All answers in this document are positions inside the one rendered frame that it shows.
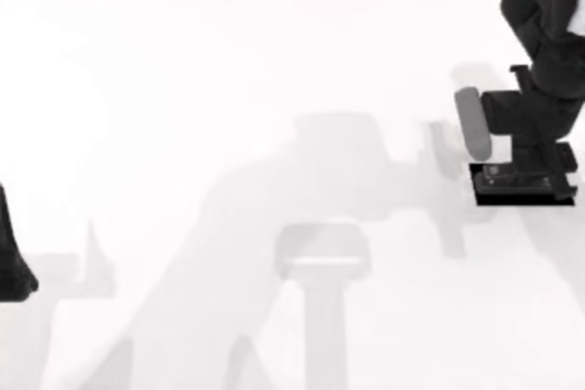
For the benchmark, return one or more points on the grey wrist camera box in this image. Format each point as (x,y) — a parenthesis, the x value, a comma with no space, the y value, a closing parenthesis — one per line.
(473,121)

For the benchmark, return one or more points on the black rectangular object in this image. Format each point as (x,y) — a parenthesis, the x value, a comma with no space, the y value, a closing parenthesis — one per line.
(512,200)

